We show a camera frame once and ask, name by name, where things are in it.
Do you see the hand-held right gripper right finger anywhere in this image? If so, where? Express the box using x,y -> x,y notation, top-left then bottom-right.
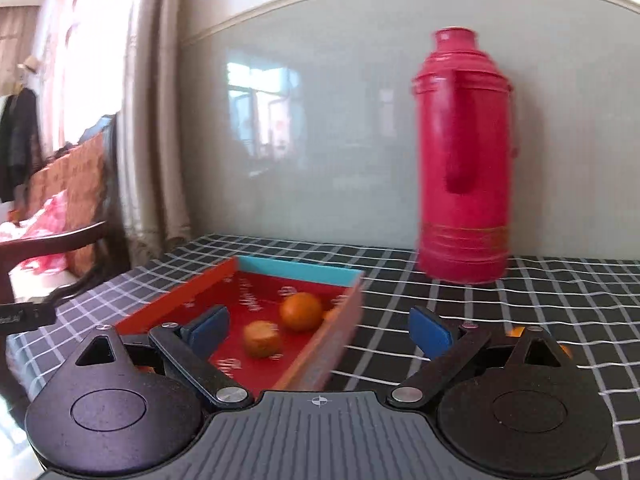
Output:
389,306 -> 578,407

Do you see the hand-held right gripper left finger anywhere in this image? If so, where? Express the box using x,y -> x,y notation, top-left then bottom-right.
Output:
64,305 -> 253,407

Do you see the cut orange carrot piece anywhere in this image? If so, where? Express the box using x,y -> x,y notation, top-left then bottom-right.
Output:
243,321 -> 282,359

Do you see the colourful cardboard box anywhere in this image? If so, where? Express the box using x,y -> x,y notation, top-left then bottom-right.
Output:
115,255 -> 366,395

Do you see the medium orange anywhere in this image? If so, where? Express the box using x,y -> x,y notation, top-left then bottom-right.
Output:
279,292 -> 323,332

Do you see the large orange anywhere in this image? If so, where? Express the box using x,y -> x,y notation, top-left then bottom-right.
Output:
505,326 -> 572,361

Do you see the red plastic bag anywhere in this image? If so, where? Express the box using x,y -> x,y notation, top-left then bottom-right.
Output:
0,189 -> 70,275

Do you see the black white checkered tablecloth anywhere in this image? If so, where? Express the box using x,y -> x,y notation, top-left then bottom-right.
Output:
0,233 -> 640,471

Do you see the wooden chair with patterned cushion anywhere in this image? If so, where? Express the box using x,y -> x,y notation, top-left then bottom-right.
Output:
0,114 -> 123,306

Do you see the dark hanging jacket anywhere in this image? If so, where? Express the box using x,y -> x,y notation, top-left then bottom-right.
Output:
0,87 -> 45,204

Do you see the red thermos flask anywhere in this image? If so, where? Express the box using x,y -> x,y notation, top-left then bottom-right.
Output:
410,27 -> 523,286

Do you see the beige curtain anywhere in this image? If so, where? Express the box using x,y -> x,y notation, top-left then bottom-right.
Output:
119,0 -> 195,266

